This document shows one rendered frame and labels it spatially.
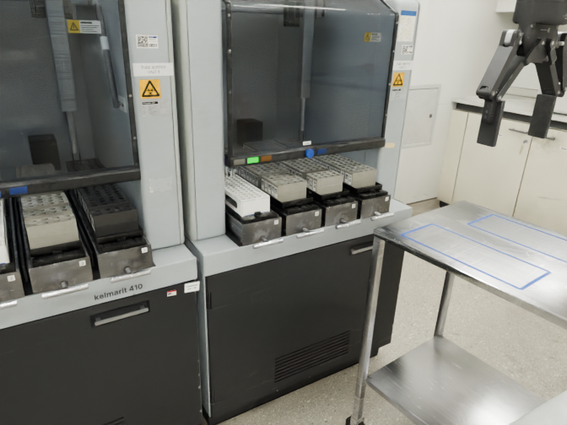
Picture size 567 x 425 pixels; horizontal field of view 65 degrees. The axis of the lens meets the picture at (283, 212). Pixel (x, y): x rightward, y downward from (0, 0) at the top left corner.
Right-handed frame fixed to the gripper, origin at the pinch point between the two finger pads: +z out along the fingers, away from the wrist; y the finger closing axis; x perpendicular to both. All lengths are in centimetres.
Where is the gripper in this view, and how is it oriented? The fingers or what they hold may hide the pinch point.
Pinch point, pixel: (514, 133)
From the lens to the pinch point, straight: 82.7
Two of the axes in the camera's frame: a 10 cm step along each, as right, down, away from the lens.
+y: 8.6, -1.7, 4.9
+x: -5.1, -3.4, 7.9
